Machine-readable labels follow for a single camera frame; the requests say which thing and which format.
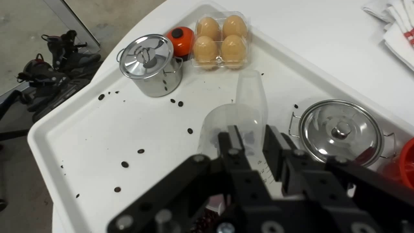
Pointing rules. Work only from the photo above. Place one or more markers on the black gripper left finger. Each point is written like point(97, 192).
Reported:
point(234, 155)

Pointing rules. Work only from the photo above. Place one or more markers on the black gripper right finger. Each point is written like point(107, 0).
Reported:
point(284, 159)

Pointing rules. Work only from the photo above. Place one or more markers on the clear plastic jug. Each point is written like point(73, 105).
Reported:
point(252, 101)

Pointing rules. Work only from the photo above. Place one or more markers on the dark coffee bean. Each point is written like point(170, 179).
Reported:
point(141, 150)
point(116, 189)
point(190, 131)
point(180, 104)
point(124, 164)
point(295, 105)

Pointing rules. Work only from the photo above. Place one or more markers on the steel pot with lid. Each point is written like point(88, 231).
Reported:
point(340, 131)

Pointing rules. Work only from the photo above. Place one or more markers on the clear egg carton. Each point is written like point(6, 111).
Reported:
point(220, 62)

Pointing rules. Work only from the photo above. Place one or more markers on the brown egg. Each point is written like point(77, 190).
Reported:
point(205, 49)
point(208, 26)
point(233, 51)
point(234, 25)

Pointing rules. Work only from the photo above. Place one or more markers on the red cup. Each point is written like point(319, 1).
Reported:
point(407, 163)

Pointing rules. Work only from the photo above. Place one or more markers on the white plastic tray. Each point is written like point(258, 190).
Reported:
point(107, 130)

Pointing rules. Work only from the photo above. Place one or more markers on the steel pot lid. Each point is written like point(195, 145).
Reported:
point(143, 53)

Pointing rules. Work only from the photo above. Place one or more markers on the white red striped towel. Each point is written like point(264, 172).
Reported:
point(401, 30)

